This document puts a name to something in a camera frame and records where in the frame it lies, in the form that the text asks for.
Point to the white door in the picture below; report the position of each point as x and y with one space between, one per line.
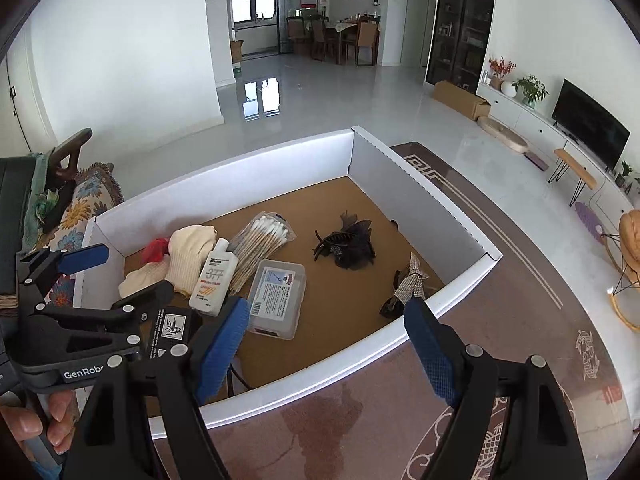
419 20

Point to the dark glass display cabinet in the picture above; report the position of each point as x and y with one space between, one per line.
460 20

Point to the red flowers in vase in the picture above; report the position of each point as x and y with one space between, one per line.
500 67

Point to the brown dining chair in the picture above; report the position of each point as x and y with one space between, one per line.
367 42
318 37
295 32

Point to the small purple cushion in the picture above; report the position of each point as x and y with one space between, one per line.
537 161

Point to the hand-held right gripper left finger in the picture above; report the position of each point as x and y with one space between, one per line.
222 345

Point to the dark wooden armrest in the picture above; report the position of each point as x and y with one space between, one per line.
72 147

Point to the round purple mat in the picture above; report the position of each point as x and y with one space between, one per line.
590 220

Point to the white television cabinet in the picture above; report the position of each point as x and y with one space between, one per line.
530 120

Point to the wooden bench with hairpin legs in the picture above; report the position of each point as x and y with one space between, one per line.
575 165

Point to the black cardboard box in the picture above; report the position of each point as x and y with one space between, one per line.
170 330

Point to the white plastic bottle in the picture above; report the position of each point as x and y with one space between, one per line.
212 280

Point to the round white vase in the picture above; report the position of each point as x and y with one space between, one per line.
508 88

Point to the sliding glass door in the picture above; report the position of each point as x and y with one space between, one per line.
255 5

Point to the clear plastic box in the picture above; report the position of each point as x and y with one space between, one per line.
277 295

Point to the red pouch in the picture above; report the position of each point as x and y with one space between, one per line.
155 250

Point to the green potted plant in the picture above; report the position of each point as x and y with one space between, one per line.
530 87

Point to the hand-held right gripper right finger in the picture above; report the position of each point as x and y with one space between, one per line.
430 350

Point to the floral blanket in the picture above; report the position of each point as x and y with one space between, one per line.
85 195

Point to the green cloth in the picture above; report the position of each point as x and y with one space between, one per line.
40 195

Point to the small cardboard box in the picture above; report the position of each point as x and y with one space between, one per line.
236 51

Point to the large white cardboard box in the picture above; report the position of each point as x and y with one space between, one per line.
400 180

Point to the round beige pet bed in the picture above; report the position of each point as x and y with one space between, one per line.
502 135

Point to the black flat television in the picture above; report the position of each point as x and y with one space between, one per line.
590 122

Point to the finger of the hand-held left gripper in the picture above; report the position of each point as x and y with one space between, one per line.
85 258
145 295

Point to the small potted plant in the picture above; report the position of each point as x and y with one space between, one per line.
624 172

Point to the pack of cotton swabs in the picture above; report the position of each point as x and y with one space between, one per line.
260 240

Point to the black bow hair clip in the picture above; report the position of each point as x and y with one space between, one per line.
350 245

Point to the orange lounge chair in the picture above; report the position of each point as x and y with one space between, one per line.
630 240

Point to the person's left hand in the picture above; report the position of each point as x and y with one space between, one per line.
60 420

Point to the dining table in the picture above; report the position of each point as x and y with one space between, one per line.
340 30

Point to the brown cardboard box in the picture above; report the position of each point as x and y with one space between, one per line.
460 97

